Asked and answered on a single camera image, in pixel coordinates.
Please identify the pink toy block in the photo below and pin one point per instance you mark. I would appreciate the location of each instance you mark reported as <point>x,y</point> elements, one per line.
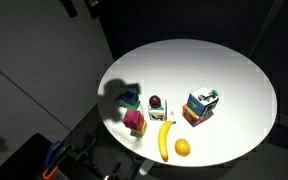
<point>131,119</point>

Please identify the black robot base cover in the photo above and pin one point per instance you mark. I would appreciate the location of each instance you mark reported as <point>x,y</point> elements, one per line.
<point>14,160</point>

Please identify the blue toy block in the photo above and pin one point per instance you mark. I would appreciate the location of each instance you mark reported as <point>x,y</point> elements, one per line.
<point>130,96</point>

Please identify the dark green toy block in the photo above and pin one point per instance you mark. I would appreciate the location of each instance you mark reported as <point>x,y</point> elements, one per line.
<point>134,105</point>

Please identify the black block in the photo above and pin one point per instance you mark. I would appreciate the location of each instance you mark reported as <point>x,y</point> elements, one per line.
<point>158,112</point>

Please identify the orange toy block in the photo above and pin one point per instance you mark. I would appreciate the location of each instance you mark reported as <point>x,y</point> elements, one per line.
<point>142,125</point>

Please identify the light green toy block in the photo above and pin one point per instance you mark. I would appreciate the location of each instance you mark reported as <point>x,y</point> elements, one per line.
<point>139,132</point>

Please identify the dark red toy ball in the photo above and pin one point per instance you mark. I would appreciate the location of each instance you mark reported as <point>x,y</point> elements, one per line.
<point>155,101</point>

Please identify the yellow toy banana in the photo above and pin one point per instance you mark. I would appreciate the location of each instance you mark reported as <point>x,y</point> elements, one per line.
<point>164,140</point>

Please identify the yellow toy lemon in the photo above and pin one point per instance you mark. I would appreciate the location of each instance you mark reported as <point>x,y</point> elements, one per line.
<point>182,147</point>

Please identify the white table leg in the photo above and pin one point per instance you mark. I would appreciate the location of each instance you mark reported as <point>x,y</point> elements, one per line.
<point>145,167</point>

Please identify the black wall mount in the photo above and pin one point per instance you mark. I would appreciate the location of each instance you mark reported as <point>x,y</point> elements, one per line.
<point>93,6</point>
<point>69,8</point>

